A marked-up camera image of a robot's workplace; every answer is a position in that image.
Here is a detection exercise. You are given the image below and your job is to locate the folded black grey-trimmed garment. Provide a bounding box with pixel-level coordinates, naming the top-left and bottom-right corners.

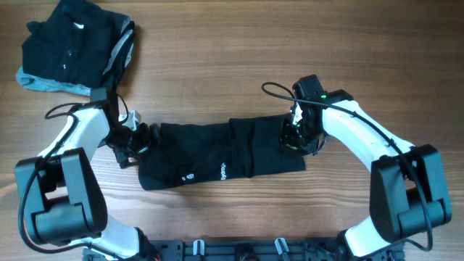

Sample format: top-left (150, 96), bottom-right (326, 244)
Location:
top-left (101, 17), bottom-right (136, 90)

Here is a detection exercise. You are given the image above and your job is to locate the dark green polo shirt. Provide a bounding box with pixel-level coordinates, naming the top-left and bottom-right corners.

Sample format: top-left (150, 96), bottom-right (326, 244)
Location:
top-left (138, 115), bottom-right (306, 191)

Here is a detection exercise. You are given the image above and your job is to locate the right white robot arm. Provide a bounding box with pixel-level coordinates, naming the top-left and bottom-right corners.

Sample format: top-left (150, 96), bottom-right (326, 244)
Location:
top-left (281, 75), bottom-right (452, 260)

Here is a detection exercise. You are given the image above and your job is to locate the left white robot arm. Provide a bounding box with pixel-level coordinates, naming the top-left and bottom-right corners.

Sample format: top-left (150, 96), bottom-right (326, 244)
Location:
top-left (15, 101), bottom-right (162, 260)

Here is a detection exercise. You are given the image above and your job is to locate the folded black polo shirt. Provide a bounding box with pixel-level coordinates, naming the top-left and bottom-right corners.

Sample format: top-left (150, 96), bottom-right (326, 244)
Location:
top-left (22, 0), bottom-right (131, 88)

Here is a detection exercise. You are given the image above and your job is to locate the folded light blue garment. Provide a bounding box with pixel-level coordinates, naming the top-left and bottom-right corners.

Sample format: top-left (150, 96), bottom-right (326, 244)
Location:
top-left (16, 66), bottom-right (91, 96)

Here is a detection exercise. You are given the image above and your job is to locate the grey clip on base rail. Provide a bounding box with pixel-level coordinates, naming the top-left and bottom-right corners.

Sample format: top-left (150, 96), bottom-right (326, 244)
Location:
top-left (192, 239), bottom-right (205, 257)

